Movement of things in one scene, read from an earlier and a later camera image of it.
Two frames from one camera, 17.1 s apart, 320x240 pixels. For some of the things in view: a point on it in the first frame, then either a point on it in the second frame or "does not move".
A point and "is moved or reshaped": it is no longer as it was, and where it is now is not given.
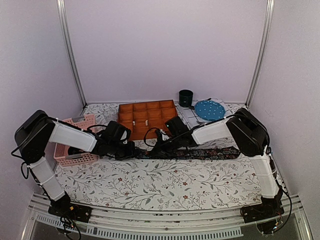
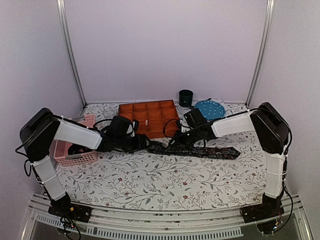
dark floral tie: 191,154 is moved or reshaped
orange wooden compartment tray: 143,119 does not move
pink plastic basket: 60,151 does not move
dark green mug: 185,98 does not move
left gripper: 130,153 → 140,144
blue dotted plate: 209,110 does not move
